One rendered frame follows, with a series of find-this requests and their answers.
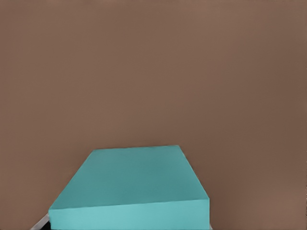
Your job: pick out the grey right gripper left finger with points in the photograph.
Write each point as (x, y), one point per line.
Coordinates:
(41, 223)

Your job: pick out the blue cube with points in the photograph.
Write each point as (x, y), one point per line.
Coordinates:
(134, 182)

